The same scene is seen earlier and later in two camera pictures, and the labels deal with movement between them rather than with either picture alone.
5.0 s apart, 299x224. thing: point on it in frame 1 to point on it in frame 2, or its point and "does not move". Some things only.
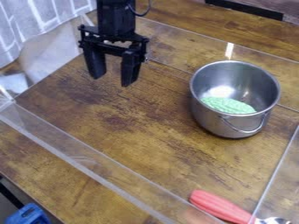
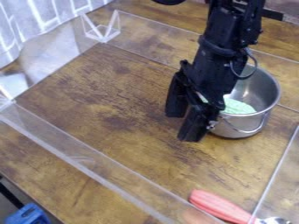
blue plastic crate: x=29 y=213 does not move
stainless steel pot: x=232 y=94 does not move
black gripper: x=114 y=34 to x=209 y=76
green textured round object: x=228 y=105 does not move
